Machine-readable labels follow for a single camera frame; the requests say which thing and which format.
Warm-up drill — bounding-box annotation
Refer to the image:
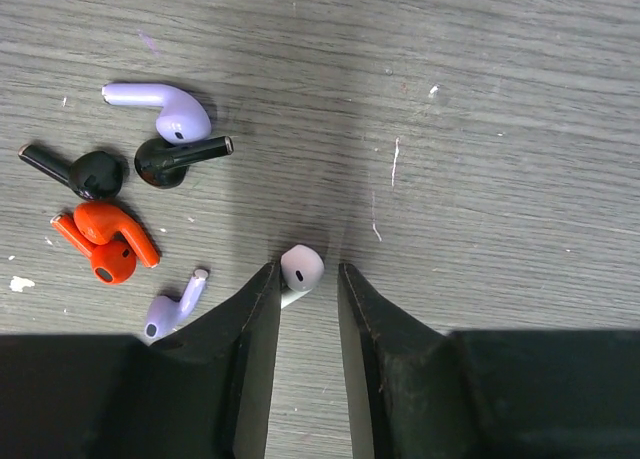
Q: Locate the orange earbud upper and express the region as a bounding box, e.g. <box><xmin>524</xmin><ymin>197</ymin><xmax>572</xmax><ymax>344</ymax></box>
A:
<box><xmin>73</xmin><ymin>202</ymin><xmax>160</xmax><ymax>268</ymax></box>

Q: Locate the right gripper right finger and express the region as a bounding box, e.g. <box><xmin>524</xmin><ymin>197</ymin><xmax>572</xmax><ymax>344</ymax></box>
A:
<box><xmin>337</xmin><ymin>262</ymin><xmax>480</xmax><ymax>458</ymax></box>

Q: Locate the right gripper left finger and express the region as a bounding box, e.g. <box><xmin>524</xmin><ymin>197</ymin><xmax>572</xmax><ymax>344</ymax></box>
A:
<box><xmin>148</xmin><ymin>262</ymin><xmax>281</xmax><ymax>458</ymax></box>

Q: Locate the purple earbud upper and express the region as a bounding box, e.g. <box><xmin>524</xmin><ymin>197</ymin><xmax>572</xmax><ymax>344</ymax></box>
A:
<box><xmin>101</xmin><ymin>83</ymin><xmax>212</xmax><ymax>145</ymax></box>

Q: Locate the black earbud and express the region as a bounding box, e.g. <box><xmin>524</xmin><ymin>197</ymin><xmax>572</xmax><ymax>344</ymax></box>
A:
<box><xmin>18</xmin><ymin>144</ymin><xmax>124</xmax><ymax>201</ymax></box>
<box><xmin>134</xmin><ymin>136</ymin><xmax>234</xmax><ymax>189</ymax></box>

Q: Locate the purple earbud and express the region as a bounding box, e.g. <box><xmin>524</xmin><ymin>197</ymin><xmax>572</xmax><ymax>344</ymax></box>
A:
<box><xmin>144</xmin><ymin>269</ymin><xmax>209</xmax><ymax>339</ymax></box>
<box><xmin>101</xmin><ymin>83</ymin><xmax>212</xmax><ymax>145</ymax></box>

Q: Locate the black earbud right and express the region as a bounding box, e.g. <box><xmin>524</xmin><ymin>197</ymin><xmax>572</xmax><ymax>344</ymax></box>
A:
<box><xmin>134</xmin><ymin>136</ymin><xmax>234</xmax><ymax>189</ymax></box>

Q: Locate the orange earbud lower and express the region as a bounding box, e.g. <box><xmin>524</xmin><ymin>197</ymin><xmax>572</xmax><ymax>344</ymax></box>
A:
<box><xmin>50</xmin><ymin>214</ymin><xmax>137</xmax><ymax>285</ymax></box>

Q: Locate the white earbud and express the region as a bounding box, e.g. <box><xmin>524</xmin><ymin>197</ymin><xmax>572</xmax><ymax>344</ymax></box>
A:
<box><xmin>280</xmin><ymin>244</ymin><xmax>325</xmax><ymax>309</ymax></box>

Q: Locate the orange earbud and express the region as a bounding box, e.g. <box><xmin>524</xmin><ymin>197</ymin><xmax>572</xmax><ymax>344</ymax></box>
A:
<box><xmin>73</xmin><ymin>202</ymin><xmax>160</xmax><ymax>268</ymax></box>
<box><xmin>50</xmin><ymin>214</ymin><xmax>137</xmax><ymax>285</ymax></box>

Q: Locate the black earbud left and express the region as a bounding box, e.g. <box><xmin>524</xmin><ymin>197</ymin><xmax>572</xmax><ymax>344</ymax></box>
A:
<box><xmin>18</xmin><ymin>144</ymin><xmax>124</xmax><ymax>201</ymax></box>

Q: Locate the purple earbud lower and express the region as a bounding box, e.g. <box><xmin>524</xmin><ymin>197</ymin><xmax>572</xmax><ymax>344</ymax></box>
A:
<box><xmin>144</xmin><ymin>269</ymin><xmax>209</xmax><ymax>339</ymax></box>

